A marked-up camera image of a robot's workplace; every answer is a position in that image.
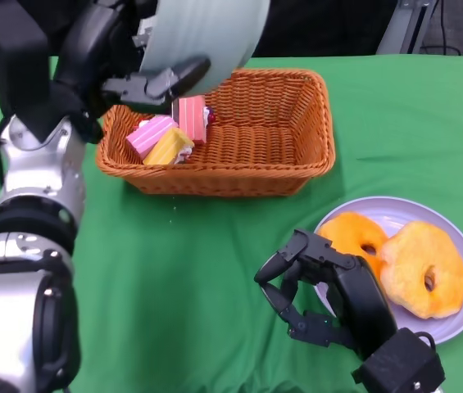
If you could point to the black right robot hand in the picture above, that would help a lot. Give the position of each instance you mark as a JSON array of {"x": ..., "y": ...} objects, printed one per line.
[{"x": 362, "y": 299}]

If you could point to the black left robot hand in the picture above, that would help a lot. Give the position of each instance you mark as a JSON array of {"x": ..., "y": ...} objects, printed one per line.
[{"x": 92, "y": 61}]

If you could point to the pale grey-green bowl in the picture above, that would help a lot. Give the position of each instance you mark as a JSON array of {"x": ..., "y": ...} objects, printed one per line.
[{"x": 206, "y": 32}]

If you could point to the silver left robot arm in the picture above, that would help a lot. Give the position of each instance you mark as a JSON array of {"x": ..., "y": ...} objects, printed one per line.
[{"x": 42, "y": 163}]

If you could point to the pink striped cake piece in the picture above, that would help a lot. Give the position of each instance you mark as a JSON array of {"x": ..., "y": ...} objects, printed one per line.
[{"x": 149, "y": 135}]

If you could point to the pale lavender plate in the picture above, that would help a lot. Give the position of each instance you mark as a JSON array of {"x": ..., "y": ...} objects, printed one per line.
[{"x": 419, "y": 209}]

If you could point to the salmon striped cake piece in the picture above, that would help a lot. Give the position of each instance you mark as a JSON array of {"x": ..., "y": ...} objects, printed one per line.
[{"x": 192, "y": 118}]

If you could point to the yellow striped cake piece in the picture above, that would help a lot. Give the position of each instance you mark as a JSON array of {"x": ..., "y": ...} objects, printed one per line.
[{"x": 167, "y": 149}]

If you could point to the orange wicker basket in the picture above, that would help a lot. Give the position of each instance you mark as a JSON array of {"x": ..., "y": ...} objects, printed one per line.
[{"x": 264, "y": 155}]

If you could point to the green tablecloth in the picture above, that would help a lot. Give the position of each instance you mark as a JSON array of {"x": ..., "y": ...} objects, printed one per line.
[{"x": 214, "y": 245}]

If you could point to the black cloth backdrop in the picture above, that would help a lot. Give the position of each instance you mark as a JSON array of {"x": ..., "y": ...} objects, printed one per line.
[{"x": 317, "y": 24}]

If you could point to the grey metal stand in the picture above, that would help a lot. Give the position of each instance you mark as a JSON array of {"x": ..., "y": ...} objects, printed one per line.
[{"x": 399, "y": 28}]

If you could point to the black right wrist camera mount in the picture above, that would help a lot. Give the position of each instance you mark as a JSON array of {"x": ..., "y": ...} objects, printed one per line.
[{"x": 399, "y": 360}]

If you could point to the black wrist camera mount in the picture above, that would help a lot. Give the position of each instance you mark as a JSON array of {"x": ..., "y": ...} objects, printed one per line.
[
  {"x": 10, "y": 61},
  {"x": 399, "y": 360}
]

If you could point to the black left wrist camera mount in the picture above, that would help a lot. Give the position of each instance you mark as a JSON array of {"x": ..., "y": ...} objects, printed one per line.
[{"x": 10, "y": 61}]

